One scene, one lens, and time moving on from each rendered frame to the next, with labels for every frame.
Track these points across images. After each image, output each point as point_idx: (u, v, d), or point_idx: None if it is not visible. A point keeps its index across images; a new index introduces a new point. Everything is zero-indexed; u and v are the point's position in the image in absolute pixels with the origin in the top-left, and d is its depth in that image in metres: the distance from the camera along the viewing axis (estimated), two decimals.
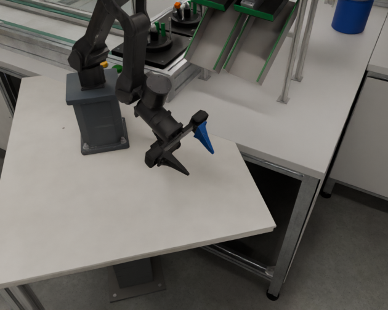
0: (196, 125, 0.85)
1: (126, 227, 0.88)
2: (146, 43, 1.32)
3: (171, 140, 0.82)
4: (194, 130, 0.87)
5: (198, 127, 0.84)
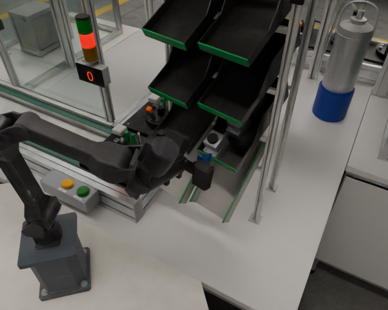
0: None
1: None
2: None
3: None
4: (195, 165, 0.79)
5: None
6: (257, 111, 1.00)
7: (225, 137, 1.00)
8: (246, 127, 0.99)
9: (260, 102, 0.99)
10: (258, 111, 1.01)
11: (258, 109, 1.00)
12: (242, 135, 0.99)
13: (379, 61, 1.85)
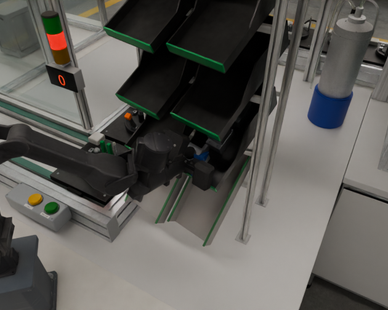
0: None
1: None
2: None
3: None
4: (191, 163, 0.79)
5: (191, 173, 0.82)
6: (241, 120, 0.88)
7: (206, 151, 0.88)
8: (229, 139, 0.87)
9: (244, 111, 0.87)
10: (242, 121, 0.89)
11: (243, 119, 0.89)
12: (224, 147, 0.87)
13: (379, 63, 1.74)
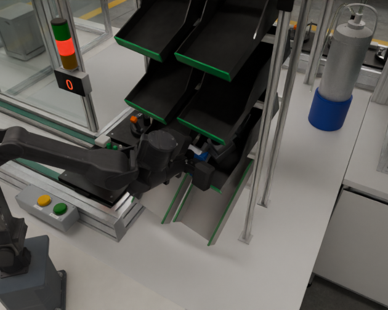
0: None
1: None
2: None
3: None
4: (191, 163, 0.79)
5: (189, 173, 0.82)
6: (241, 131, 0.91)
7: (206, 149, 0.88)
8: (228, 151, 0.90)
9: (244, 122, 0.90)
10: (243, 131, 0.92)
11: (244, 129, 0.91)
12: (222, 158, 0.90)
13: (379, 66, 1.77)
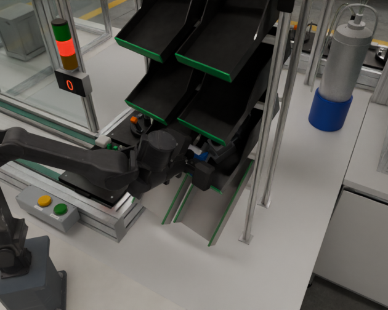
0: None
1: None
2: None
3: None
4: (191, 163, 0.79)
5: (189, 173, 0.82)
6: (242, 131, 0.91)
7: (206, 149, 0.88)
8: (228, 152, 0.90)
9: (244, 123, 0.90)
10: (244, 132, 0.92)
11: (244, 130, 0.91)
12: (221, 159, 0.90)
13: (379, 66, 1.77)
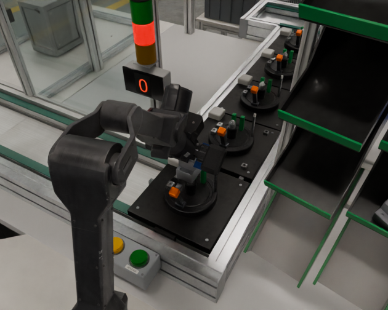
0: (197, 160, 0.79)
1: None
2: (180, 205, 0.88)
3: None
4: (199, 151, 0.79)
5: (193, 165, 0.80)
6: None
7: None
8: None
9: None
10: None
11: None
12: None
13: None
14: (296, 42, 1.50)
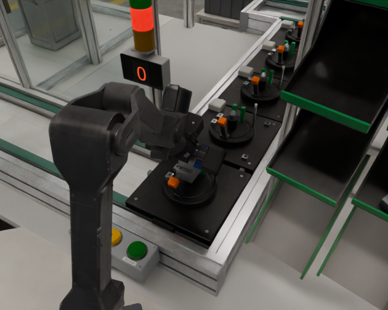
0: (197, 161, 0.79)
1: None
2: (179, 195, 0.85)
3: None
4: (199, 152, 0.79)
5: (193, 165, 0.80)
6: None
7: None
8: None
9: None
10: None
11: None
12: None
13: None
14: (297, 34, 1.47)
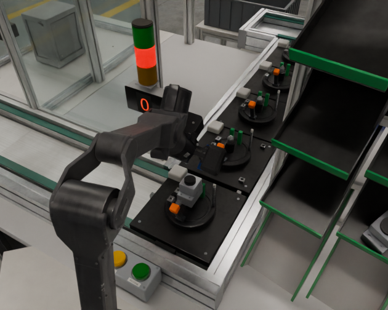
0: (201, 162, 0.79)
1: None
2: (180, 219, 0.92)
3: None
4: (203, 153, 0.79)
5: (197, 166, 0.79)
6: None
7: None
8: None
9: None
10: None
11: None
12: (387, 250, 0.61)
13: None
14: None
